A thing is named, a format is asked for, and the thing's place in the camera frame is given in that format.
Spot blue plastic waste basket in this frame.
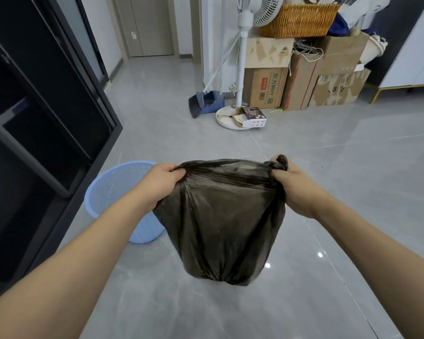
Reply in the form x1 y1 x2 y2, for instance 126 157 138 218
84 161 167 244

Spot blue dustpan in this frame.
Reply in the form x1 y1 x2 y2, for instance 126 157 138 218
199 90 227 115

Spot wicker basket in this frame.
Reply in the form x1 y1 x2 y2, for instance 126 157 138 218
260 1 342 39

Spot dark broom with white handle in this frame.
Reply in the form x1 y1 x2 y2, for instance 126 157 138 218
188 32 241 119

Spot white cabinet with gold legs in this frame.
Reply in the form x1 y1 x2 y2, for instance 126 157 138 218
370 0 424 104

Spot tangled white cables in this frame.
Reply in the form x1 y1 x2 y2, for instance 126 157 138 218
293 39 325 63

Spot white standing fan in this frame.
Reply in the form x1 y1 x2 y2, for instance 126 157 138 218
216 0 284 131

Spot white fabric bundle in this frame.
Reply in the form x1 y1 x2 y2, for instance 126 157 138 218
359 32 389 65

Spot person's left hand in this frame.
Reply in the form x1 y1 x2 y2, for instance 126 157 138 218
130 163 187 214

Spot black plastic garbage bag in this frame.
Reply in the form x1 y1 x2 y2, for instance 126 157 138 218
153 155 289 287

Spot person's left forearm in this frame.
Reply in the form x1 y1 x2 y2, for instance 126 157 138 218
0 192 150 339

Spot large cardboard box with torn tape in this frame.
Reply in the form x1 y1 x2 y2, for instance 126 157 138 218
309 67 371 107

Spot small black and white box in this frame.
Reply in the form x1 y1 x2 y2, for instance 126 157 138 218
232 107 267 129

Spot blue cloth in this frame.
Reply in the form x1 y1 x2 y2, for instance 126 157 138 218
327 12 350 37

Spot plain cardboard box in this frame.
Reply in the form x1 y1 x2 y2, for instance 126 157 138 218
318 32 370 76

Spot cardboard box with green print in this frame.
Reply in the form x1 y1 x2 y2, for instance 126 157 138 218
242 67 289 109

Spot black cabinet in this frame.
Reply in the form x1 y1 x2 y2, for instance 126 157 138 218
0 0 123 307

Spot person's right hand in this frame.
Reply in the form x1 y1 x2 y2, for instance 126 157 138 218
269 155 326 220

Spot grey door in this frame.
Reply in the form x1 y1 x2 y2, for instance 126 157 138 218
114 0 175 57

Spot tall brown cardboard box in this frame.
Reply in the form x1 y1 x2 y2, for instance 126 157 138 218
281 40 324 111

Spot person's right forearm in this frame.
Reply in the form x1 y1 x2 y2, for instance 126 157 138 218
313 194 424 339

